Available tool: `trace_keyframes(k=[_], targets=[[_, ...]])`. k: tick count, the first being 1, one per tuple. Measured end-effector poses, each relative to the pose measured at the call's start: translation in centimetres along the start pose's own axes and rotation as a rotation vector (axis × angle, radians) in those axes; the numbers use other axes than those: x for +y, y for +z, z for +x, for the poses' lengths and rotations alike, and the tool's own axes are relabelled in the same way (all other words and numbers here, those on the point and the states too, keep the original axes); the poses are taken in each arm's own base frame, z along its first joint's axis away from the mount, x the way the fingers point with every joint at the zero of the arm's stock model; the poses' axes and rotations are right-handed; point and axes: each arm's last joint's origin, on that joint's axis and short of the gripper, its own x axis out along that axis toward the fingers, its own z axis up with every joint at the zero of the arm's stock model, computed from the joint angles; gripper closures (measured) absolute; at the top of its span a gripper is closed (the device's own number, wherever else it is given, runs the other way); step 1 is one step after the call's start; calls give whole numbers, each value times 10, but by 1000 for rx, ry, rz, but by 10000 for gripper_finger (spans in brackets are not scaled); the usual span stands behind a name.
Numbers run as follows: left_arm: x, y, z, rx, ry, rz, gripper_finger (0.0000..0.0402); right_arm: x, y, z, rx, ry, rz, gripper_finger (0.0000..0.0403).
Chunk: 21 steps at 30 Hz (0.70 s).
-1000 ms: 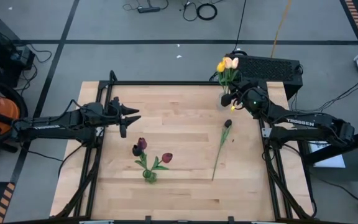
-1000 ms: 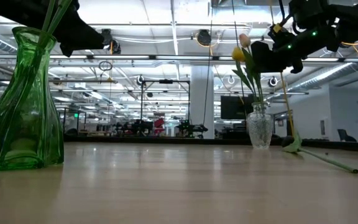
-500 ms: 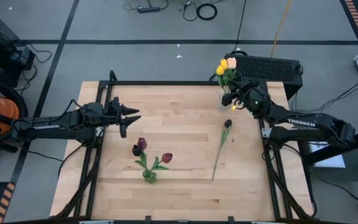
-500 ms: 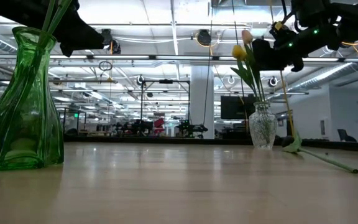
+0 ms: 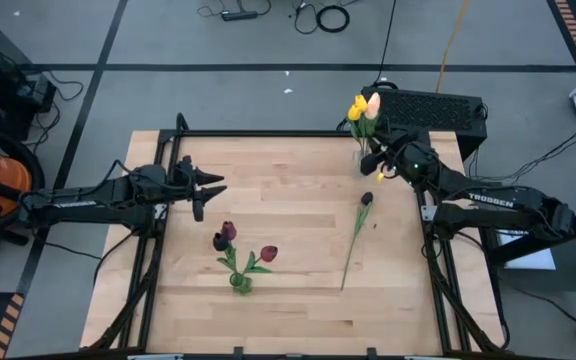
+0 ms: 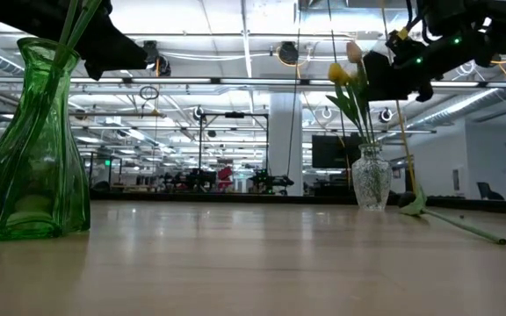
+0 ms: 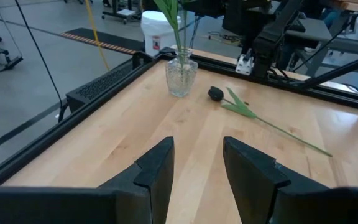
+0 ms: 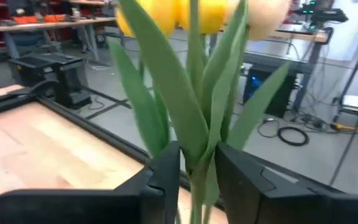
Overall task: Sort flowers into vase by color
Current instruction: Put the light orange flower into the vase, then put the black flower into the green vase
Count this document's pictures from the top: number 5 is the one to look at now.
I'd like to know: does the green glass vase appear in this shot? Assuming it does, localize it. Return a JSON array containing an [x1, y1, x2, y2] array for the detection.
[[228, 272, 254, 296]]

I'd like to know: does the green stem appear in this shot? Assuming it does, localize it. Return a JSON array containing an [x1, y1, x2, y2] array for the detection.
[[240, 244, 279, 281]]

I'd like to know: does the clear crystal glass vase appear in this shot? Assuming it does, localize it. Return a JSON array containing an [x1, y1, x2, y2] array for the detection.
[[351, 144, 372, 177]]

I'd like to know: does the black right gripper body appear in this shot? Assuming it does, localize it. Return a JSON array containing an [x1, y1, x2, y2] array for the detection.
[[385, 139, 439, 187]]

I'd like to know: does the yellow hanging cable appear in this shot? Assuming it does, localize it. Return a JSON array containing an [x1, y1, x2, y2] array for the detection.
[[434, 0, 471, 95]]

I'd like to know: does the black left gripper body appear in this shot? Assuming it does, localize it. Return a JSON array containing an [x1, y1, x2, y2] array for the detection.
[[167, 164, 197, 204]]

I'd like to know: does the white sheet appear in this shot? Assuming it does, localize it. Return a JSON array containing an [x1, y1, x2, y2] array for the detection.
[[496, 228, 558, 272]]

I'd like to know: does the orange shop vacuum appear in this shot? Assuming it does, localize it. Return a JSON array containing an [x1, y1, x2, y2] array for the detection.
[[0, 144, 34, 261]]

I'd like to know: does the coiled black cable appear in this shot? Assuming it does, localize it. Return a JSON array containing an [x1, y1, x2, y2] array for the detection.
[[315, 3, 352, 34]]

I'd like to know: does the black perforated computer case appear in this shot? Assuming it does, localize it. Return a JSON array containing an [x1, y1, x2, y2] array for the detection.
[[361, 85, 488, 161]]

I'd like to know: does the black hanging cable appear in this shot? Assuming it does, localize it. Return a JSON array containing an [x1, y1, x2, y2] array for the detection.
[[373, 0, 398, 87]]

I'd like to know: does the black power strip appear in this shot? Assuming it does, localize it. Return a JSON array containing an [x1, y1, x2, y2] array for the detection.
[[220, 9, 260, 23]]

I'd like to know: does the dark purple tulip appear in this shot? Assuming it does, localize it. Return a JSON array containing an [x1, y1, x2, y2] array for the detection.
[[220, 220, 242, 281]]

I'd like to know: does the peach pink tulip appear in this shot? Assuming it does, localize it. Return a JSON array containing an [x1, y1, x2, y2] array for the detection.
[[365, 91, 383, 144]]

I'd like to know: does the yellow tulip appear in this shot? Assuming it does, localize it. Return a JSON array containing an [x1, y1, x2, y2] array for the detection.
[[346, 104, 369, 151], [353, 94, 371, 146]]

